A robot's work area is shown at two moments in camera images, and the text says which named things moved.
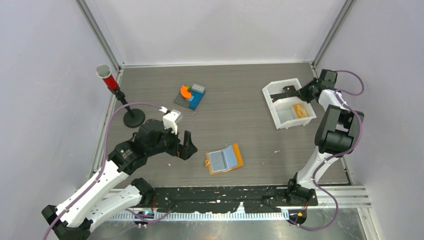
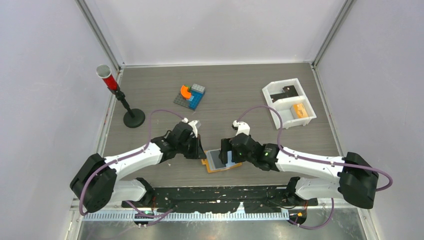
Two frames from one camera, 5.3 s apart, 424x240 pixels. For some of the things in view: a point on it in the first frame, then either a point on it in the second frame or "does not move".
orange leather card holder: x=223 y=160 does not move
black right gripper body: x=306 y=91 to x=237 y=157
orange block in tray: x=300 y=111 does not move
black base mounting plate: x=222 y=199 does not move
